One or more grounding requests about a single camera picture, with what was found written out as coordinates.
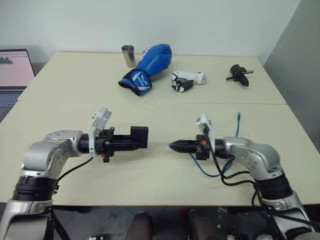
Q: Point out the steel cup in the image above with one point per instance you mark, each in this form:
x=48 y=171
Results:
x=129 y=58

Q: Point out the dark rounded shape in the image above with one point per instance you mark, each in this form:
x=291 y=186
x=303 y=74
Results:
x=203 y=226
x=140 y=226

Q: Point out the open laptop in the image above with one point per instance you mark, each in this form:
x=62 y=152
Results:
x=13 y=72

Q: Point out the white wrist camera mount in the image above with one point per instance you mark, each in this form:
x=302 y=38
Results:
x=101 y=117
x=202 y=120

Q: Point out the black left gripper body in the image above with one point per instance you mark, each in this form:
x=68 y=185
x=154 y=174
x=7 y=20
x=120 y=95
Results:
x=106 y=145

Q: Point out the blue boxing glove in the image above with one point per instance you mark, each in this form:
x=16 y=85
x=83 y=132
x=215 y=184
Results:
x=153 y=61

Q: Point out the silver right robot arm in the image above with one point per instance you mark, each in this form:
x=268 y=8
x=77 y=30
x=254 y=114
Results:
x=257 y=156

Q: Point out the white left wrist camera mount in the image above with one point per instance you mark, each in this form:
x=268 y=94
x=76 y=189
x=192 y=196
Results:
x=101 y=117

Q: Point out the white robotic hand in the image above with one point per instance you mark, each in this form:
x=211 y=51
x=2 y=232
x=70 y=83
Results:
x=191 y=76

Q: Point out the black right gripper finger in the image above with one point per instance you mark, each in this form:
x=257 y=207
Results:
x=185 y=149
x=185 y=143

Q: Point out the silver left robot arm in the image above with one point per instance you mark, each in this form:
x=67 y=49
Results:
x=47 y=152

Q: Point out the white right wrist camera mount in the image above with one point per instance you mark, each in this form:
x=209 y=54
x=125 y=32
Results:
x=202 y=120

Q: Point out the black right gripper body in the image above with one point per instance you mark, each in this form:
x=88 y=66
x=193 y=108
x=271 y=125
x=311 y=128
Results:
x=202 y=150

